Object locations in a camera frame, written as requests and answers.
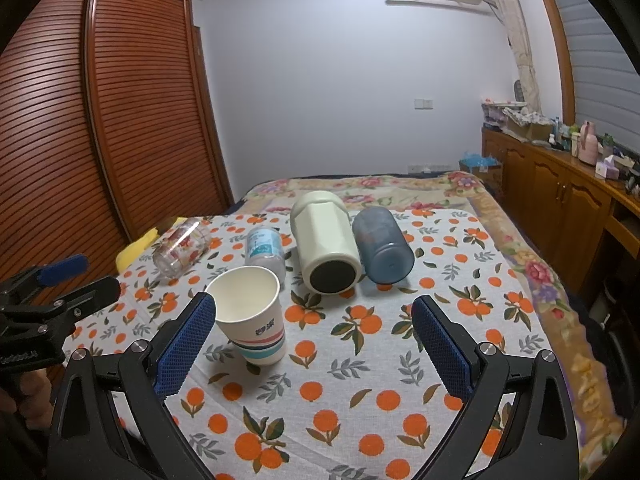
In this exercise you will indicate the long wooden cabinet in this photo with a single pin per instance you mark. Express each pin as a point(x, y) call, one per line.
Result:
point(550, 187)

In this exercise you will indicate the flower print glass cup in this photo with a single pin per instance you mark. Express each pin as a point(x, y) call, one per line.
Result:
point(180, 250)

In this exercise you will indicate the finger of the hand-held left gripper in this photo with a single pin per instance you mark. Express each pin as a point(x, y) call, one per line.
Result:
point(62, 266)
point(92, 294)

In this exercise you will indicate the translucent blue plastic cup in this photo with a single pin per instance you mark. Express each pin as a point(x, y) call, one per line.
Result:
point(382, 245)

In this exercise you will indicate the orange fruit print tablecloth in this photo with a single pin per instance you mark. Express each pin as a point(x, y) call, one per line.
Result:
point(350, 380)

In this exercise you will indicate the wooden slatted wardrobe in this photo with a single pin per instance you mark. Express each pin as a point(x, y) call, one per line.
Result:
point(100, 135)

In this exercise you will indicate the patterned open box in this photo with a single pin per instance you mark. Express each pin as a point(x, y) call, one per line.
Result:
point(525, 122)

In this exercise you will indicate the cream insulated tumbler cup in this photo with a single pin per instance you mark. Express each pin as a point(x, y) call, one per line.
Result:
point(325, 237)

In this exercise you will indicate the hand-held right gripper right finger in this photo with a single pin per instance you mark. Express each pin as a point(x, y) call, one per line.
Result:
point(445, 352)

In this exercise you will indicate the person's left hand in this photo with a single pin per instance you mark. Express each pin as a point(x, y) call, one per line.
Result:
point(35, 387)

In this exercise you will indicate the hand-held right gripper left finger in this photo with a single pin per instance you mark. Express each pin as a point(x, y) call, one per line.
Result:
point(182, 347)

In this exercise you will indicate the white wall socket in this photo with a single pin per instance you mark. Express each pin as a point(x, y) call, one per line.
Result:
point(423, 104)

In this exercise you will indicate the floral blanket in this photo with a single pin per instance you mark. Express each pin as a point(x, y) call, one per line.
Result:
point(542, 270)

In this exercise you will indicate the blue plastic bag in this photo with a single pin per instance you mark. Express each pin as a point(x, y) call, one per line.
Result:
point(477, 159)

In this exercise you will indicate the white power strip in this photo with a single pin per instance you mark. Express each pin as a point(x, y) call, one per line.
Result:
point(426, 167)

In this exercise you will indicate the pink thermos bottle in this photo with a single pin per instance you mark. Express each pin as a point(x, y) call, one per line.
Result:
point(588, 145)

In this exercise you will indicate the yellow cloth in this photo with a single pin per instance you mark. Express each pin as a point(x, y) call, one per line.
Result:
point(132, 255)

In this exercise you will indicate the cardboard box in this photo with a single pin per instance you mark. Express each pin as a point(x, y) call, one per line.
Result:
point(487, 176)

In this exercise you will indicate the wooden window frame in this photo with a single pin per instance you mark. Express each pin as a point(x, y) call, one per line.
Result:
point(555, 35)

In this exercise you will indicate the small clear plastic bottle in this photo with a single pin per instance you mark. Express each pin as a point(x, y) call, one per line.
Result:
point(262, 247)

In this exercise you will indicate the striped white paper cup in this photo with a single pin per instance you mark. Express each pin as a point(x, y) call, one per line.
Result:
point(252, 327)

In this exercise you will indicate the tissue box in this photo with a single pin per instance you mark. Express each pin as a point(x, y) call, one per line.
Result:
point(606, 169)

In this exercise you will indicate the beige patterned curtain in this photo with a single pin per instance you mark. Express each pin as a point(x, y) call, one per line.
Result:
point(520, 35)

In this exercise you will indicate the grey window blinds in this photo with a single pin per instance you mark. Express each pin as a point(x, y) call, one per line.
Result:
point(595, 60)

